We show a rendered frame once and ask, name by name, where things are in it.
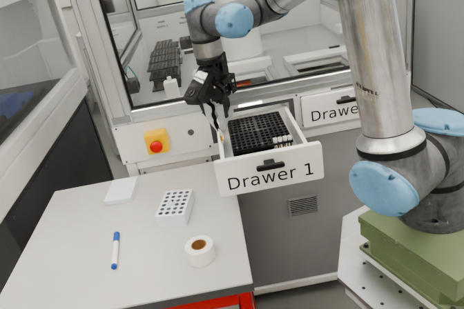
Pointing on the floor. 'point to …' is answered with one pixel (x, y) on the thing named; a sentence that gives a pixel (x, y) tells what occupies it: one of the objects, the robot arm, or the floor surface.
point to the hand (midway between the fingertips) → (218, 128)
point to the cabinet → (291, 212)
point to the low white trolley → (134, 250)
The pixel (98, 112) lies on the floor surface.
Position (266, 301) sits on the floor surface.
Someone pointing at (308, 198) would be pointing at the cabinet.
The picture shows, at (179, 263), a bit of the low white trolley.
